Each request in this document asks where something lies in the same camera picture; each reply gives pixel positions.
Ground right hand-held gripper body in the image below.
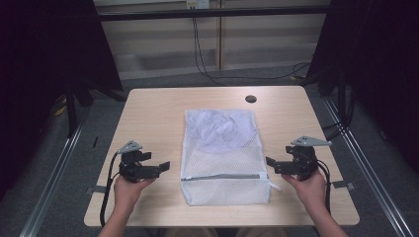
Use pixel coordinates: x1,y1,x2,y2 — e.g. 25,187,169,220
274,135,333,182

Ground person's left hand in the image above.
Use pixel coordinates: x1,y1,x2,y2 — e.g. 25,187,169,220
113,175,156,211

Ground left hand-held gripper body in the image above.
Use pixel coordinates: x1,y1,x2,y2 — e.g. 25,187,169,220
117,140,162,184

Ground black hanging cables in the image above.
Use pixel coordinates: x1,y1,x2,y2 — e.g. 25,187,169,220
192,16,311,87

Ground white mesh laundry bag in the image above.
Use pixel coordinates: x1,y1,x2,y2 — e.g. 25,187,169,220
180,108,282,207

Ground white cloth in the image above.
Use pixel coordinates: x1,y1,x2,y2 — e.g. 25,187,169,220
189,110,260,154

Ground grey tape strip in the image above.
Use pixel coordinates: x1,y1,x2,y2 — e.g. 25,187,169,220
331,180,358,192
84,185,109,196

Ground right hand-held gripper black cable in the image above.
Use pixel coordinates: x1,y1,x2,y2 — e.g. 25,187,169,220
316,159,332,214

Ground dark curtain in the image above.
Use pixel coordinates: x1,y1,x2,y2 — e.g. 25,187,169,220
0,0,124,200
304,0,419,174

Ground aluminium floor rail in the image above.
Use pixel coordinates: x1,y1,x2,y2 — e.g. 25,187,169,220
323,98,417,237
19,121,87,237

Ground black horizontal bar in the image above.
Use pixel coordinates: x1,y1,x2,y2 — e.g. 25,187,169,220
98,5,331,23

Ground black floor cables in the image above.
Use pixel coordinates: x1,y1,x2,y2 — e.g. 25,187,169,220
321,88,357,142

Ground white wall socket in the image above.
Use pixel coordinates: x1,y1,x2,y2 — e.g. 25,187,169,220
186,0,210,10

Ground black metal stand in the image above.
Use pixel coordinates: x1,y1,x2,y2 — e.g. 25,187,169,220
64,83,80,139

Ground person's right hand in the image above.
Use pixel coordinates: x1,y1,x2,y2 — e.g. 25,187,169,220
281,169,327,215

